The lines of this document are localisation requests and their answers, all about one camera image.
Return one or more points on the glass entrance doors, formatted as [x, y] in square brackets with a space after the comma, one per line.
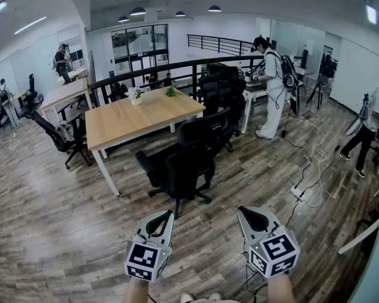
[140, 52]

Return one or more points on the black stair railing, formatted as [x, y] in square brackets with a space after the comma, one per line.
[218, 44]

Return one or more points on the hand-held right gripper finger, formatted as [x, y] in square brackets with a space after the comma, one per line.
[244, 229]
[262, 221]

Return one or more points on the black white backpack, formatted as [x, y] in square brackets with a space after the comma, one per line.
[289, 74]

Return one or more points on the small green plant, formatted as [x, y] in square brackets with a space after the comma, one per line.
[170, 91]

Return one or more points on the curved black railing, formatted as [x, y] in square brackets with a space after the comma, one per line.
[194, 80]

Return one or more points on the patterned top table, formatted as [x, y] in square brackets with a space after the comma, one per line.
[66, 91]

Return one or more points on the person's right forearm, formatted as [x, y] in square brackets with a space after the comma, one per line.
[281, 289]

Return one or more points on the black tripod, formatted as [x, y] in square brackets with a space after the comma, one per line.
[316, 93]

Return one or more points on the person's white shoe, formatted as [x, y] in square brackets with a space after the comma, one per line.
[187, 298]
[215, 297]

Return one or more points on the white table dark top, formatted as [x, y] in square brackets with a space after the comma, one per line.
[251, 93]

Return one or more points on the black slatted railing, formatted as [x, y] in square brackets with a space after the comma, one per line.
[92, 71]

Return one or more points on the person's grey shirt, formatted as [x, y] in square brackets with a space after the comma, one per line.
[214, 301]

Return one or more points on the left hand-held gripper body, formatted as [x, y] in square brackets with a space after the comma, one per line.
[142, 257]

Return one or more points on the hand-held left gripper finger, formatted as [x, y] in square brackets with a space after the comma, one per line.
[145, 226]
[169, 232]

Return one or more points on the person's left forearm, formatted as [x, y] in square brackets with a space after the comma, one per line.
[137, 290]

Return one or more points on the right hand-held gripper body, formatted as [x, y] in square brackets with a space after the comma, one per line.
[276, 251]

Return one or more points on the white power strip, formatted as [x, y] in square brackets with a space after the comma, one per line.
[298, 193]

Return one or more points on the grey garment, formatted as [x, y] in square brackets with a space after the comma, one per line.
[64, 132]

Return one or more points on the white flower pot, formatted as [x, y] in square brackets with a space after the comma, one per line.
[135, 99]

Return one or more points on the wooden table white legs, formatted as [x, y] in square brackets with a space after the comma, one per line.
[139, 118]

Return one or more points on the black pendant lamp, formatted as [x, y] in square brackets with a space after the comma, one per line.
[123, 19]
[137, 11]
[214, 9]
[180, 14]

